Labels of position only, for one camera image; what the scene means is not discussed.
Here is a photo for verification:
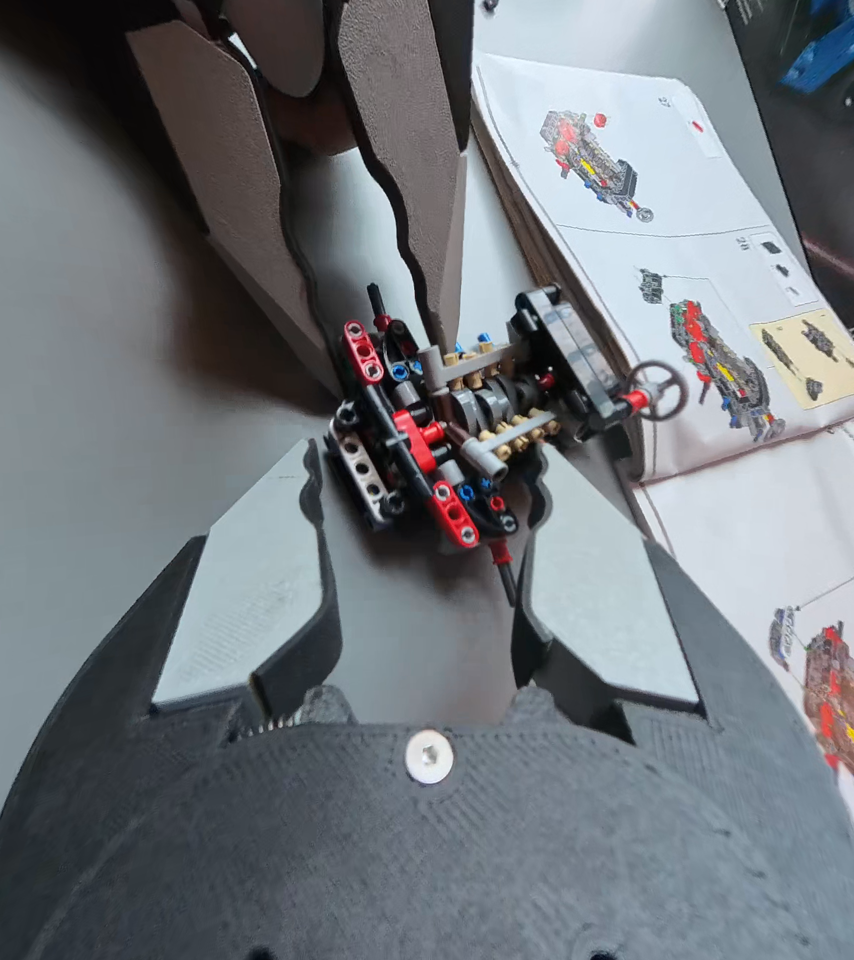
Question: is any person's left hand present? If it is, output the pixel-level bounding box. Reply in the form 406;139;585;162
269;84;362;157

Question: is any black red lego model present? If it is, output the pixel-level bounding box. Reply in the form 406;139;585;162
322;281;692;609

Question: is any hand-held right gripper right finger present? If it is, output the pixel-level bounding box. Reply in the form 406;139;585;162
511;447;701;706

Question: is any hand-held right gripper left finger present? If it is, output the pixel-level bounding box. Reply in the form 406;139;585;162
149;438;344;720

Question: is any black lego set box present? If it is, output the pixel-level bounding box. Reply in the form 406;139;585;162
723;0;854;417

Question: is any lego instruction booklet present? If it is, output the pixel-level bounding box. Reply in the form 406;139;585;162
470;52;854;835

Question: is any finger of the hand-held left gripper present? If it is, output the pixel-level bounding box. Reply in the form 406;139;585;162
125;18;345;397
333;0;470;350

